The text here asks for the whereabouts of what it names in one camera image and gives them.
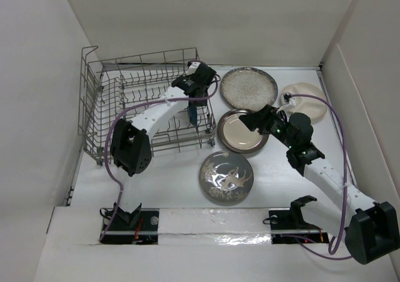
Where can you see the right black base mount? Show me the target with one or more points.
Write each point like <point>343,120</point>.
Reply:
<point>288,226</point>

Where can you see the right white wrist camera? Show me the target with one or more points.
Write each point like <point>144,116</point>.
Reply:
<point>287,99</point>

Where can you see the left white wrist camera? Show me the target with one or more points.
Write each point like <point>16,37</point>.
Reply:
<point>192,66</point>

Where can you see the speckled round plate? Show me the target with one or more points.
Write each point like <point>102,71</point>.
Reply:
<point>248,88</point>

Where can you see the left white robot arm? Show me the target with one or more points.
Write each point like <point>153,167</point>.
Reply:
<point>131,138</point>

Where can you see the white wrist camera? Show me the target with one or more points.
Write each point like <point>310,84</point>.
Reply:
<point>287,99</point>
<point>192,66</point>

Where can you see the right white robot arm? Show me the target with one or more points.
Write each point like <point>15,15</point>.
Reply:
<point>369,229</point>

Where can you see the blue leaf shaped plate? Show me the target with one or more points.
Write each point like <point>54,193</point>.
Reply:
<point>193,114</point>

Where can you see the cream divided dish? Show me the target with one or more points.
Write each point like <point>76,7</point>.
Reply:
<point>311,107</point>

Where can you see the grey wire dish rack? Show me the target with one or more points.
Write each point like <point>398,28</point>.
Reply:
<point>109,86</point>

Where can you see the grey deer pattern plate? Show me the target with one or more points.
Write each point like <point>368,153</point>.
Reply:
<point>226,177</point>

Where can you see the cream plate brown rim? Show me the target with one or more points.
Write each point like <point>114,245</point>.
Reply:
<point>234,134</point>

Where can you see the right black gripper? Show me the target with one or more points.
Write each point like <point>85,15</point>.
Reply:
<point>261,119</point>

